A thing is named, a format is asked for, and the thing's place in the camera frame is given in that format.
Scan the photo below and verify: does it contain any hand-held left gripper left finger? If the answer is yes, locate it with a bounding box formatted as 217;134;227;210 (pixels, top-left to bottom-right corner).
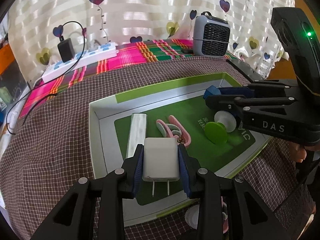
30;144;144;240

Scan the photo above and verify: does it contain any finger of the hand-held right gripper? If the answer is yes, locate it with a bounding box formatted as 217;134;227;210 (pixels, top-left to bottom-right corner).
203;80;300;99
205;95;299;120

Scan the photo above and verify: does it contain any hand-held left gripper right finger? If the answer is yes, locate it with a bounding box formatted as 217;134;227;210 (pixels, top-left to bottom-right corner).
177;145;292;240

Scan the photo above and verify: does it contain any green and white cardboard box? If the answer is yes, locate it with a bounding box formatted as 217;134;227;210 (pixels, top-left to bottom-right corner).
89;72;272;228

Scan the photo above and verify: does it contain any white plug charger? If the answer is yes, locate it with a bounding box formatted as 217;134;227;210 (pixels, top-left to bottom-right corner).
142;137;180;197

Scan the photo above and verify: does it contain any green and white spool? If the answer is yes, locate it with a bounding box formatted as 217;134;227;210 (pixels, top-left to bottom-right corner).
204;110;237;145

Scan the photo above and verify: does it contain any pink clip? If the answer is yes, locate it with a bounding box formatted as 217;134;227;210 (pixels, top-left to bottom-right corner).
156;115;192;147

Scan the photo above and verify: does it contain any silver bar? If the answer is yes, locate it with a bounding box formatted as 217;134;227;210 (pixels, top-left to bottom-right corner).
126;113;148;160

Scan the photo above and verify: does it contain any clear round lid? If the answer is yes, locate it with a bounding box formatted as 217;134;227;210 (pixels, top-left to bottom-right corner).
185;204;200;229

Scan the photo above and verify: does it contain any person's right hand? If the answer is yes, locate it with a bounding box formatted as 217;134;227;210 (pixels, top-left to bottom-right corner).
286;140;307;163

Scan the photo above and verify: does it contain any grey desktop fan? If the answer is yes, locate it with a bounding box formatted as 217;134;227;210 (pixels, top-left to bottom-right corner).
193;11;231;57

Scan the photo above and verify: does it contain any colourful plaid cloth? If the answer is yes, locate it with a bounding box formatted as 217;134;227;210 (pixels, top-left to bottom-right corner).
19;38;233;119

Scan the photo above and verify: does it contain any brown checked cloth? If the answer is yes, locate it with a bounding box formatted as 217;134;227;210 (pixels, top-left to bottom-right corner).
0;55;315;240

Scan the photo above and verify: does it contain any heart print curtain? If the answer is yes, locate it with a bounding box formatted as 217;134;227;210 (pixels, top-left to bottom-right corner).
7;0;295;80

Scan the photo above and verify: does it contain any white and blue power strip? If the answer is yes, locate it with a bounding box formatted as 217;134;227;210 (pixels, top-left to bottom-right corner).
41;42;118;82

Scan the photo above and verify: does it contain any black power adapter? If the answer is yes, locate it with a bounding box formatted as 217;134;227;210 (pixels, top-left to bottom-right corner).
57;39;75;63

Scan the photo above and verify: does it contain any clear bin with orange lid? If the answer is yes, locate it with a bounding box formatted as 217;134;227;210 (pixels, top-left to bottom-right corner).
0;42;28;110

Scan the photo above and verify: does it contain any black adapter cable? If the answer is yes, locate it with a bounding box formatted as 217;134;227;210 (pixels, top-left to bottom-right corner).
6;21;87;135

